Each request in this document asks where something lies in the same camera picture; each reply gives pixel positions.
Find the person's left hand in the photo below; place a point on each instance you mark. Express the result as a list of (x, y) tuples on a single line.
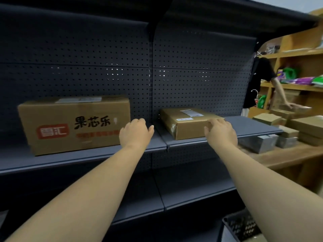
[(135, 136)]

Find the person's right hand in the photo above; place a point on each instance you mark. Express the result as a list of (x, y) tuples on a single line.
[(223, 134)]

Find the person's left thumb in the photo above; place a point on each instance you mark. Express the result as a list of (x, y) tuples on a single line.
[(151, 130)]

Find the person's right thumb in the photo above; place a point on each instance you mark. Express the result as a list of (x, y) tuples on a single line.
[(206, 131)]

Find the person's left forearm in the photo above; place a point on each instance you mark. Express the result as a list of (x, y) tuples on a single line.
[(83, 196)]

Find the person's right forearm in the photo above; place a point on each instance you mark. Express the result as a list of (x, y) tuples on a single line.
[(267, 196)]

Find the flat brown cardboard box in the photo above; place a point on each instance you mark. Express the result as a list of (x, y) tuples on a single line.
[(186, 123)]

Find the large silver box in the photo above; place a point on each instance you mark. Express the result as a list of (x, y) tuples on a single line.
[(257, 143)]

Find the small brown cardboard box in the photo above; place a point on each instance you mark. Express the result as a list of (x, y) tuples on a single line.
[(289, 132), (268, 119)]

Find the large printed cardboard box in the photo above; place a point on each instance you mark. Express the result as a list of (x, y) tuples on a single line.
[(73, 123)]

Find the small silver box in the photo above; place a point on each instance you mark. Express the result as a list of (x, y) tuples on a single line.
[(286, 142)]

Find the wooden table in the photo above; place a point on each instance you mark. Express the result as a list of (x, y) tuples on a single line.
[(285, 156)]

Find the dark grey metal shelving unit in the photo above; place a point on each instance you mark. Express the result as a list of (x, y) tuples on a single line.
[(101, 60)]

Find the thin brown cardboard box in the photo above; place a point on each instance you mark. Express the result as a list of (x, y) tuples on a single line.
[(296, 108)]

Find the black plastic crate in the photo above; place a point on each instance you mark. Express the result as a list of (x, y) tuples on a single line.
[(242, 225)]

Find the wide brown cardboard box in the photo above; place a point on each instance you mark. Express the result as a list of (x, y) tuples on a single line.
[(307, 125)]

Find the purple packet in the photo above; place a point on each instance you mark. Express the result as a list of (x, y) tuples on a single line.
[(297, 80)]

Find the clear bag of parts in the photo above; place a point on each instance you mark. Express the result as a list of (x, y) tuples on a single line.
[(272, 49)]

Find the wooden shelf unit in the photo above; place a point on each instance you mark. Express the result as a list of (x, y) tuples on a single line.
[(300, 55)]

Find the green and white packet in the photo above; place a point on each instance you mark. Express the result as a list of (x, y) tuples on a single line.
[(318, 81)]

